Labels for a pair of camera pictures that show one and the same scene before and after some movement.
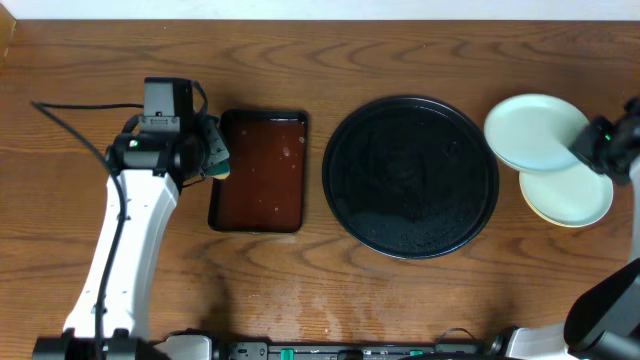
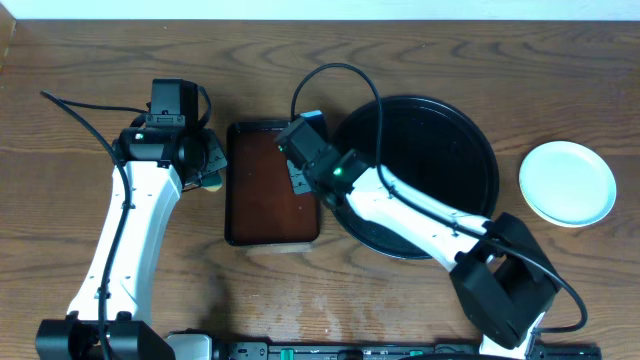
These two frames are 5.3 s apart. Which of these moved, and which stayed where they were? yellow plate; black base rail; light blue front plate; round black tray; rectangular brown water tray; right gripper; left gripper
Moved: rectangular brown water tray; right gripper
Stayed: light blue front plate; black base rail; left gripper; yellow plate; round black tray
